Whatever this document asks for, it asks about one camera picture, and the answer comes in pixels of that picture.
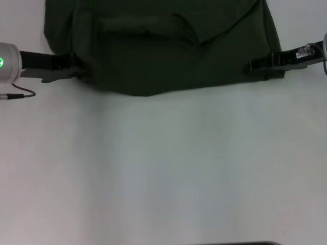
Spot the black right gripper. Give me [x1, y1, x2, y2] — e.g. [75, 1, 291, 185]
[243, 40, 325, 74]

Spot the dark green FREE T-shirt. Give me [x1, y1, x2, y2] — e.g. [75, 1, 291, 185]
[43, 0, 286, 97]

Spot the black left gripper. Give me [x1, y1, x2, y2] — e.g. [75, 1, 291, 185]
[19, 50, 89, 82]

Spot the dark left arm cable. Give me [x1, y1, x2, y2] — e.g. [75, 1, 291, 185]
[0, 83, 36, 101]

